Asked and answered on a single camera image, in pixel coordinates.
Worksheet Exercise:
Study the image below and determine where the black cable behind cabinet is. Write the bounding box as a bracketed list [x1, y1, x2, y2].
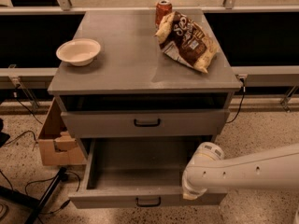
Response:
[225, 77, 247, 124]

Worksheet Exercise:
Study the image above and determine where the white bowl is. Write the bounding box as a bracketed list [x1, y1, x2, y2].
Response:
[56, 38, 101, 66]

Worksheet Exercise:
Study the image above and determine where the grey top drawer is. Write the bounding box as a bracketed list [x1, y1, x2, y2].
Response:
[62, 109, 229, 138]

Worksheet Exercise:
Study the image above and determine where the brown chip bag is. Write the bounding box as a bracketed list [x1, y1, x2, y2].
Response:
[155, 11, 219, 74]

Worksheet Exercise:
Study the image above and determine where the black floor cable left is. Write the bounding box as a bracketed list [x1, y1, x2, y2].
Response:
[24, 171, 82, 217]

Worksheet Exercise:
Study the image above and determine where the grey drawer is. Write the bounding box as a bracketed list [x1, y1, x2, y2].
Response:
[62, 109, 229, 138]
[69, 137, 227, 209]

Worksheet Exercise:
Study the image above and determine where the cardboard box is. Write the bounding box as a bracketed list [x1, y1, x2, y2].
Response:
[38, 100, 86, 166]

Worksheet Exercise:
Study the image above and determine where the black stand leg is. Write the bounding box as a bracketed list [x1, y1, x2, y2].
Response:
[0, 167, 66, 224]

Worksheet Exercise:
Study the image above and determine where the grey drawer cabinet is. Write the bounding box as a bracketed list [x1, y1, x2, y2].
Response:
[47, 8, 243, 151]

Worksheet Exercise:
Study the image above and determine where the metal bracket left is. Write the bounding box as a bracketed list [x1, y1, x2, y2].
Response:
[8, 75, 39, 113]

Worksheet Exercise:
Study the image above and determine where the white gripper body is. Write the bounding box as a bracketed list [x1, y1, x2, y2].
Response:
[181, 172, 207, 197]

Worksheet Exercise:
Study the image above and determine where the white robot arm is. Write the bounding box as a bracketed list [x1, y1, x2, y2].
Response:
[181, 142, 299, 200]

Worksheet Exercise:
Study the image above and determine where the red soda can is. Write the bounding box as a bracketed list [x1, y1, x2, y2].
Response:
[155, 0, 172, 28]

